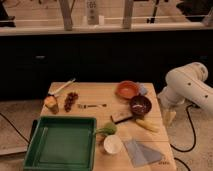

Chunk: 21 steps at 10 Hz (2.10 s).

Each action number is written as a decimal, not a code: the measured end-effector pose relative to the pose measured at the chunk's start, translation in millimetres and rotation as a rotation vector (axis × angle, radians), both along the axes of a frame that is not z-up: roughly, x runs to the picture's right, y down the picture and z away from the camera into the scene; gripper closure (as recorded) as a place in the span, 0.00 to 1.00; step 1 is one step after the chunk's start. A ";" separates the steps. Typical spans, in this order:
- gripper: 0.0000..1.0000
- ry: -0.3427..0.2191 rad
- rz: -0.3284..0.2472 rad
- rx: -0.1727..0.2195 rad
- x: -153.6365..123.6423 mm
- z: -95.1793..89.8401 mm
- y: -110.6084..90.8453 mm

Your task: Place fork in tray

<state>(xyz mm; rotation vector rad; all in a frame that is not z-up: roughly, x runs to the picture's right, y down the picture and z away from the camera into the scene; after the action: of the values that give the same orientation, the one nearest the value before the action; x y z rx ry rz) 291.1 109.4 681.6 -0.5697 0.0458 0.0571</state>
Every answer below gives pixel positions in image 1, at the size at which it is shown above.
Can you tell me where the silver fork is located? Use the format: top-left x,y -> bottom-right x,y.
77,104 -> 107,109

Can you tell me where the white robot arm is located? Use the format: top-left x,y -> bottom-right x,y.
157,62 -> 213,126

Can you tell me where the green plastic tray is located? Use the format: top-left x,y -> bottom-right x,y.
23,116 -> 96,171

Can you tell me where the yellow banana toy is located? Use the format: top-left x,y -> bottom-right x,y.
136,119 -> 159,132

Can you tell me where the dark brown bowl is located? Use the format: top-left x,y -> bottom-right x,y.
129,95 -> 152,116

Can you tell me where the light blue small object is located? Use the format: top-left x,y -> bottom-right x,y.
138,83 -> 148,95

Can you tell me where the grey blue cloth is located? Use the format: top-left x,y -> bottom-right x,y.
124,139 -> 163,167

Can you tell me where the orange bowl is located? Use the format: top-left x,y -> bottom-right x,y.
115,81 -> 139,99

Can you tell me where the brown black sponge block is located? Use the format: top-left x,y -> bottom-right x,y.
111,112 -> 133,124

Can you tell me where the green vegetable toy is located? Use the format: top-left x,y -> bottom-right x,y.
95,122 -> 117,135

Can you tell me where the white cup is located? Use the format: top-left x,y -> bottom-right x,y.
103,135 -> 122,155

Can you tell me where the bunch of red grapes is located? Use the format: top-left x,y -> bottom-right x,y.
64,92 -> 78,112

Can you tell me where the yellow orange fruit toy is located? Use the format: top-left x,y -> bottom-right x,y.
44,96 -> 59,114

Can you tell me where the white remote control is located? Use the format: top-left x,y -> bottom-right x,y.
86,0 -> 99,25

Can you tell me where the black cable right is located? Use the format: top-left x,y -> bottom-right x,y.
170,103 -> 198,171

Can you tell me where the black cable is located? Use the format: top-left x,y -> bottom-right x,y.
0,112 -> 31,145
170,103 -> 198,171

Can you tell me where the white handled knife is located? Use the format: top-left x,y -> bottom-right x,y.
48,78 -> 76,97

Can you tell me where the black cable left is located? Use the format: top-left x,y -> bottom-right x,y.
0,112 -> 31,145

